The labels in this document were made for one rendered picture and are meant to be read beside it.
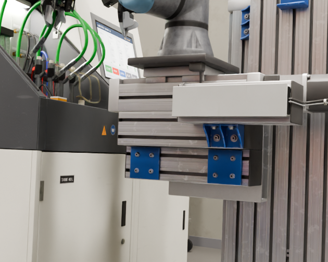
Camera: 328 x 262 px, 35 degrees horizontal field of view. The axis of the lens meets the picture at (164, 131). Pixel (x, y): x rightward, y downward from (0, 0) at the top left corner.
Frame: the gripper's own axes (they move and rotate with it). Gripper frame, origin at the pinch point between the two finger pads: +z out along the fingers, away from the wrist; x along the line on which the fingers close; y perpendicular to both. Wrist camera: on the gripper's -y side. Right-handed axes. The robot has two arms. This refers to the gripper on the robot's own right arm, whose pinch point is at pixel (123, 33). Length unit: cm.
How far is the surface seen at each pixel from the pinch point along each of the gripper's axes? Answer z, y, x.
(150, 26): -73, -108, 270
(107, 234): 76, -3, 0
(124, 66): 1, -31, 63
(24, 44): -1, -57, 15
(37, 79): 18.8, -28.5, -12.7
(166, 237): 85, -3, 60
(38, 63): 12.9, -28.3, -13.2
